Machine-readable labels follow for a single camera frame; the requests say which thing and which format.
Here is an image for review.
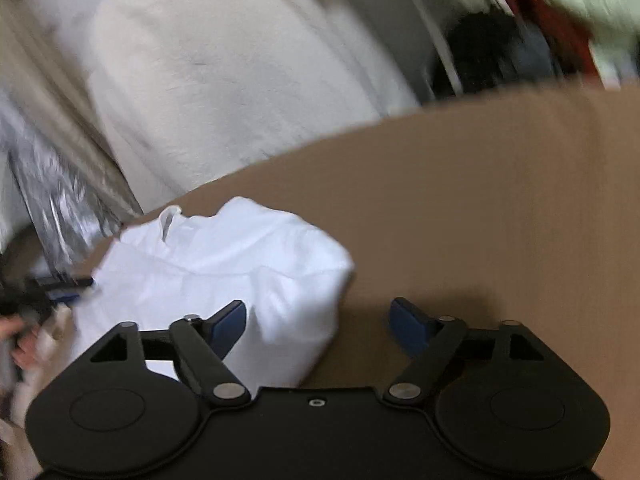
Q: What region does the dark bag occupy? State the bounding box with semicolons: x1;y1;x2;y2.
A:
435;10;556;96

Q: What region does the pale green cloth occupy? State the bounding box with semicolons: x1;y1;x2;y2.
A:
490;0;640;91

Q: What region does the white pole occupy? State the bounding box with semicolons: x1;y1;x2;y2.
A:
390;0;461;96

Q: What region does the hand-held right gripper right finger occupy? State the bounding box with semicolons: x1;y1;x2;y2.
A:
382;296;546;406

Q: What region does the person's left hand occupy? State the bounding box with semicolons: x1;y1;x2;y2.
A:
0;317;38;371

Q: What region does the red cloth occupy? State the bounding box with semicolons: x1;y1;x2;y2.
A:
505;0;596;71

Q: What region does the white fluffy blanket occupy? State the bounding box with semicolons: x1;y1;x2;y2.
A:
30;0;451;211

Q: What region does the white sweatshirt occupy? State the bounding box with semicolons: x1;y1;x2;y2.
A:
75;196;357;391

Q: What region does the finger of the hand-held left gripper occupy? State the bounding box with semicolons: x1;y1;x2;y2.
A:
30;275;96;307

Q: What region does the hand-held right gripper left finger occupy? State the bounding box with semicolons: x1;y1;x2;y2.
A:
90;300;251;406

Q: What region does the silver foil sheet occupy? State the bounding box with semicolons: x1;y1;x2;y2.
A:
0;105;146;271

